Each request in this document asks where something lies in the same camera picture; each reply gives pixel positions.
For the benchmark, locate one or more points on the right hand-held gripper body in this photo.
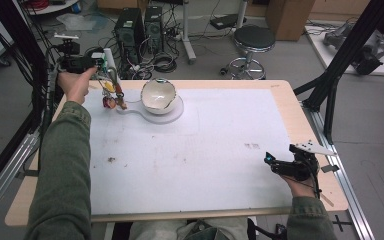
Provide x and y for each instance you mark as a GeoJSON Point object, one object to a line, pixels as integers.
{"type": "Point", "coordinates": [296, 165]}

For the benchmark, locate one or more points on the black flat box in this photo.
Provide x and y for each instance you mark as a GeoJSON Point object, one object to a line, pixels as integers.
{"type": "Point", "coordinates": [225, 21]}

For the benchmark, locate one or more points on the round white table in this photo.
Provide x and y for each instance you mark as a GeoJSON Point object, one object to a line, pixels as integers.
{"type": "Point", "coordinates": [56, 6]}

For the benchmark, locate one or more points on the black metal frame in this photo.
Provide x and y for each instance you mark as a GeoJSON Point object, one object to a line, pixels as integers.
{"type": "Point", "coordinates": [340, 66]}
{"type": "Point", "coordinates": [16, 50]}

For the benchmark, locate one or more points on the large cardboard box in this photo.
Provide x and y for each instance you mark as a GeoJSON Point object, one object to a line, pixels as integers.
{"type": "Point", "coordinates": [288, 18]}

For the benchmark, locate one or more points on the small cardboard box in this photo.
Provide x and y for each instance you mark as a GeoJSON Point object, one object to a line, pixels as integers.
{"type": "Point", "coordinates": [120, 3]}

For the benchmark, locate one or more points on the black round stool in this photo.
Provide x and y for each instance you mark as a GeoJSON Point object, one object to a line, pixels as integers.
{"type": "Point", "coordinates": [253, 40]}

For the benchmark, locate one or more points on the black computer tower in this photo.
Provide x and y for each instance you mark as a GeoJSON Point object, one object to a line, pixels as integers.
{"type": "Point", "coordinates": [153, 25]}
{"type": "Point", "coordinates": [128, 30]}

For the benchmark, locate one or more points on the small blue bottle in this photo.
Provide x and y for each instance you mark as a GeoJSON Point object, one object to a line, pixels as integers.
{"type": "Point", "coordinates": [76, 7]}

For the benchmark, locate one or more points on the aluminium rail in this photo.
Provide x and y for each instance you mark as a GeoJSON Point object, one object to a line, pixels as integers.
{"type": "Point", "coordinates": [6, 173]}
{"type": "Point", "coordinates": [346, 190]}

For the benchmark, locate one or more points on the clear plastic sheet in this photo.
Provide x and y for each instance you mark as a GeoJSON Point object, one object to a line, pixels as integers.
{"type": "Point", "coordinates": [76, 22]}

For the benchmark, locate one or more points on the person's left hand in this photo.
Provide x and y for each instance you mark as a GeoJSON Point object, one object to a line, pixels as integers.
{"type": "Point", "coordinates": [75, 86]}

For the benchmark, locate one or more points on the white table mat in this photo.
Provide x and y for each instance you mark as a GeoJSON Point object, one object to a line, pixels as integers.
{"type": "Point", "coordinates": [196, 160]}

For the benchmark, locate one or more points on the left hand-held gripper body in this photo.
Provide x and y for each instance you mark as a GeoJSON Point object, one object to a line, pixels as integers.
{"type": "Point", "coordinates": [73, 62]}

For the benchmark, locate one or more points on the white-legged desk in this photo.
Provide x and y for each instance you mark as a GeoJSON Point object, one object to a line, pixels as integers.
{"type": "Point", "coordinates": [188, 43]}

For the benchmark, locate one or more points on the white floor platform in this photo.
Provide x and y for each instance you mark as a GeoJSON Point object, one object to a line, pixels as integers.
{"type": "Point", "coordinates": [323, 56]}

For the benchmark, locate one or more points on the person's right hand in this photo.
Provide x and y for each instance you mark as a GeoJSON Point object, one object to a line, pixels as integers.
{"type": "Point", "coordinates": [300, 188]}

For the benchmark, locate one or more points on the white eggshell-shaped ceramic bowl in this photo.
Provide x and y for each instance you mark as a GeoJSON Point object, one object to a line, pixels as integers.
{"type": "Point", "coordinates": [158, 96]}

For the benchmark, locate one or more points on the grey equipment on platform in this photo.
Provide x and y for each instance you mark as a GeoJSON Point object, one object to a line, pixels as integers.
{"type": "Point", "coordinates": [370, 53]}

